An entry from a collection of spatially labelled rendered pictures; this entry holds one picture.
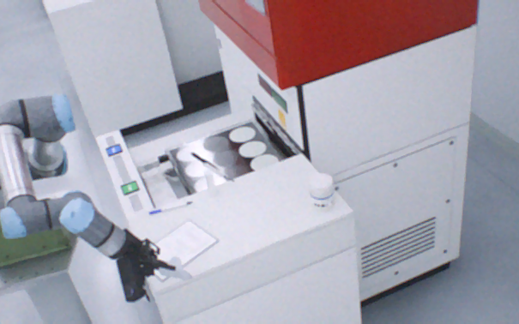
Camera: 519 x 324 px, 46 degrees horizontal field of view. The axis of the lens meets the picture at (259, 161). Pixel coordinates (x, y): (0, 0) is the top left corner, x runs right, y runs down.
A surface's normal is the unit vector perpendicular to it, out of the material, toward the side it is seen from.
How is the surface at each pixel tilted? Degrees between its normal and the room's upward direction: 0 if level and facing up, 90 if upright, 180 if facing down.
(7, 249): 90
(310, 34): 90
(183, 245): 0
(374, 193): 90
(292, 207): 0
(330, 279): 90
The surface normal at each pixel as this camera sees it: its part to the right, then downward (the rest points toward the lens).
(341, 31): 0.39, 0.51
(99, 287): -0.14, -0.79
